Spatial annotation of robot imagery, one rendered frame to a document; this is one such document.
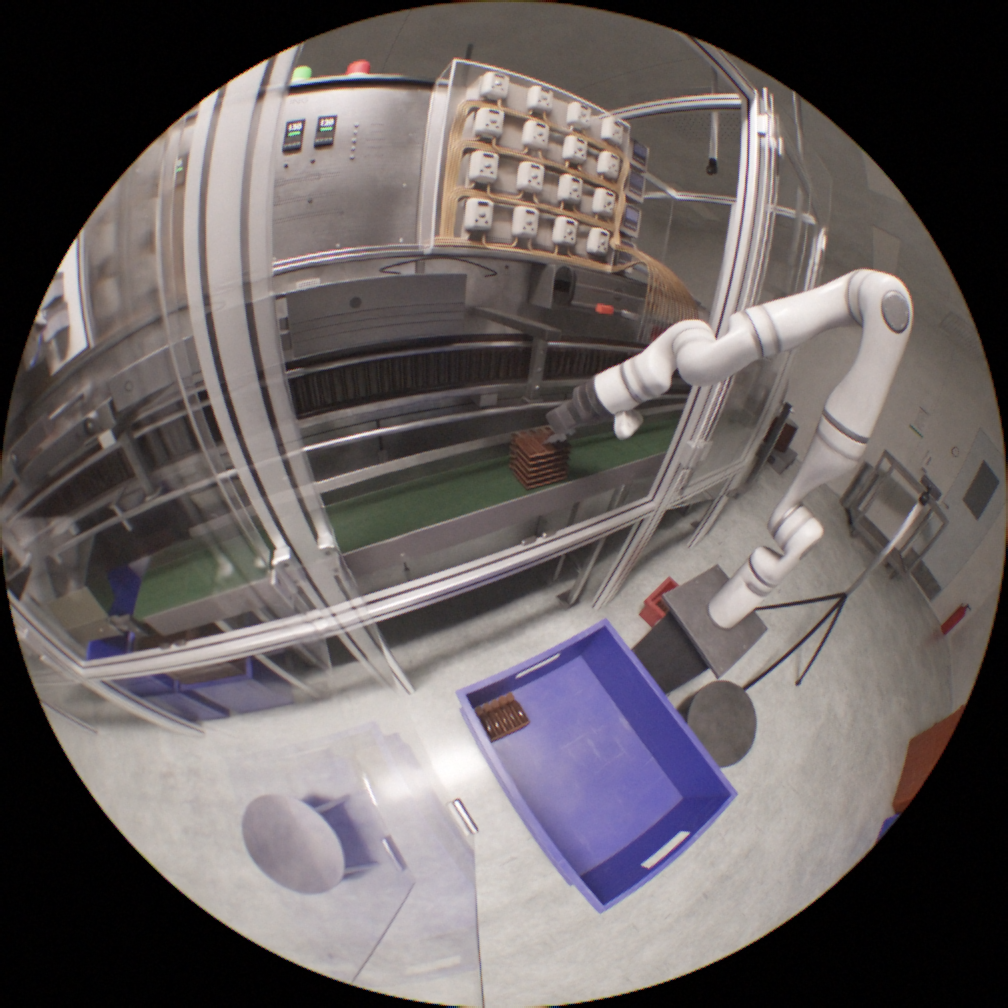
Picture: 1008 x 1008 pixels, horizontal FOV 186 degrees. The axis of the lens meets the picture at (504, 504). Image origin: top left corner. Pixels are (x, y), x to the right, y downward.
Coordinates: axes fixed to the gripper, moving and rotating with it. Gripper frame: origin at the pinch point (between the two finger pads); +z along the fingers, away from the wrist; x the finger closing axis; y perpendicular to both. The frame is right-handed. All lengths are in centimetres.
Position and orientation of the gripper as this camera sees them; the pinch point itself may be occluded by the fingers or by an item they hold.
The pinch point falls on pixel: (544, 442)
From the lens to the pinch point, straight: 64.0
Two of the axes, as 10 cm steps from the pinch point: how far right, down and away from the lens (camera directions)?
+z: -5.9, 2.0, 7.8
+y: -5.1, -8.4, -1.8
